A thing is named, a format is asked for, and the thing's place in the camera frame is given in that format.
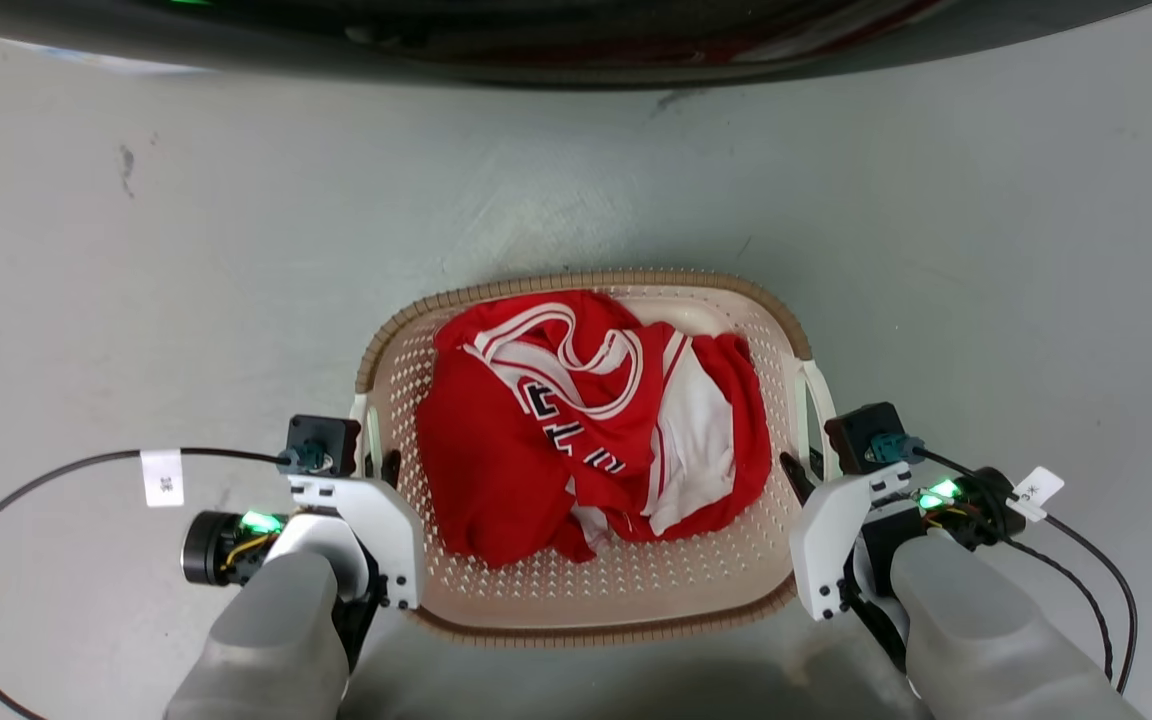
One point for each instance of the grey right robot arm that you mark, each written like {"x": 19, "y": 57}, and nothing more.
{"x": 986, "y": 640}

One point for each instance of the beige plastic laundry basket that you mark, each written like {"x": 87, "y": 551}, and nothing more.
{"x": 626, "y": 590}

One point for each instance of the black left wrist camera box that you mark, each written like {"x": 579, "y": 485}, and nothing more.
{"x": 326, "y": 440}

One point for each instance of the red and white jersey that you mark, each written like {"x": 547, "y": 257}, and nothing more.
{"x": 496, "y": 470}

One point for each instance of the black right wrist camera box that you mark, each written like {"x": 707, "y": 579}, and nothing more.
{"x": 861, "y": 432}

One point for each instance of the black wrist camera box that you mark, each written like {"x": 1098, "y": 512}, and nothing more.
{"x": 326, "y": 440}
{"x": 861, "y": 432}

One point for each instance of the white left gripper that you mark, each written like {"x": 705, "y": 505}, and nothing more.
{"x": 386, "y": 530}

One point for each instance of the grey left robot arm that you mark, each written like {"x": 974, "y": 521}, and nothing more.
{"x": 266, "y": 640}

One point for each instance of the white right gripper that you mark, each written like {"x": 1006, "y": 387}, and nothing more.
{"x": 826, "y": 540}

